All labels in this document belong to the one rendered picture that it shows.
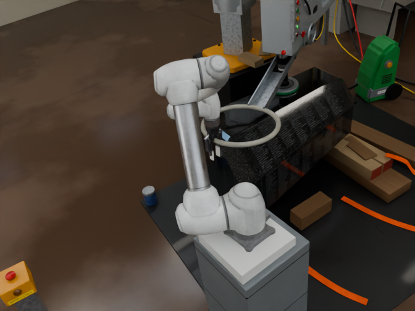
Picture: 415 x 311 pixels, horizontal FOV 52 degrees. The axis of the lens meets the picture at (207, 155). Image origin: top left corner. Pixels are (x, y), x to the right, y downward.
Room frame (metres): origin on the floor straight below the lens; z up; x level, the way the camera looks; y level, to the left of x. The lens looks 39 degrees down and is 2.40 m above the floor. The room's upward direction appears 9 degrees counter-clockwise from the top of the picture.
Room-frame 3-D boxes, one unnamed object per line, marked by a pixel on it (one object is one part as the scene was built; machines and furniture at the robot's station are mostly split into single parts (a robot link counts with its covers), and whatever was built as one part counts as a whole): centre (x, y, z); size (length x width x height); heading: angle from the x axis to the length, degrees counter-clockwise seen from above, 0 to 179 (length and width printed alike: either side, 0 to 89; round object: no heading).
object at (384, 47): (3.57, -1.77, 0.43); 0.35 x 0.35 x 0.87; 11
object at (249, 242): (1.34, -0.15, 0.88); 0.22 x 0.18 x 0.06; 124
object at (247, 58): (3.16, -0.47, 0.81); 0.20 x 0.10 x 0.05; 34
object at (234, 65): (3.40, -0.40, 0.76); 0.49 x 0.49 x 0.05; 26
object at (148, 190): (2.52, 0.51, 0.08); 0.10 x 0.10 x 0.13
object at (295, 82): (2.66, -0.62, 0.82); 0.21 x 0.21 x 0.01
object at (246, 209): (1.33, -0.13, 1.02); 0.18 x 0.16 x 0.22; 94
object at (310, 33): (2.68, -0.79, 1.18); 0.15 x 0.10 x 0.15; 143
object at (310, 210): (2.10, -0.68, 0.07); 0.30 x 0.12 x 0.12; 119
